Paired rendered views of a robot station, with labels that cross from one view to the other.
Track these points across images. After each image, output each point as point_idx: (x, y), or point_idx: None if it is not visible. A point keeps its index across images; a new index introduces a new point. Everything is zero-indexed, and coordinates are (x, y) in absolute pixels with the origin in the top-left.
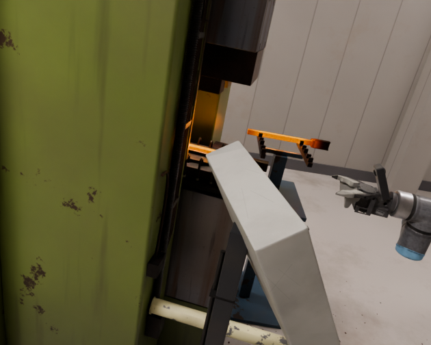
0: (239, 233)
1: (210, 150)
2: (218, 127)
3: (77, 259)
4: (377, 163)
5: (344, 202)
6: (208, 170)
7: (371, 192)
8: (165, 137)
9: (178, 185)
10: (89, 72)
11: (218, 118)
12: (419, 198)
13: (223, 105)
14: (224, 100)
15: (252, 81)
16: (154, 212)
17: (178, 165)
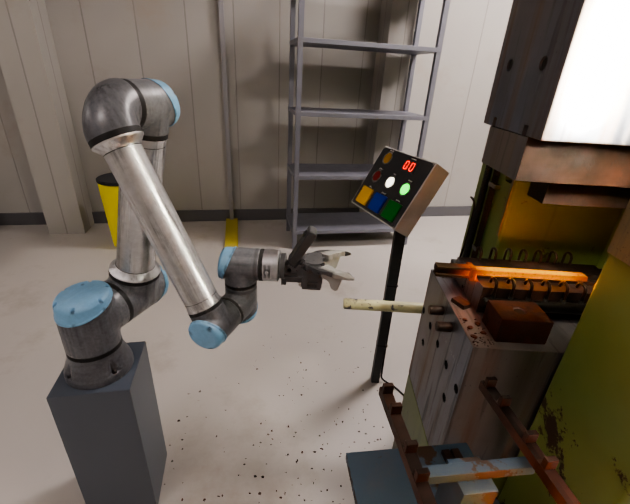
0: None
1: (510, 269)
2: (609, 363)
3: None
4: (312, 231)
5: (338, 261)
6: (484, 260)
7: (311, 253)
8: (481, 176)
9: (479, 237)
10: None
11: (604, 326)
12: (257, 248)
13: None
14: None
15: (484, 159)
16: (467, 224)
17: (475, 206)
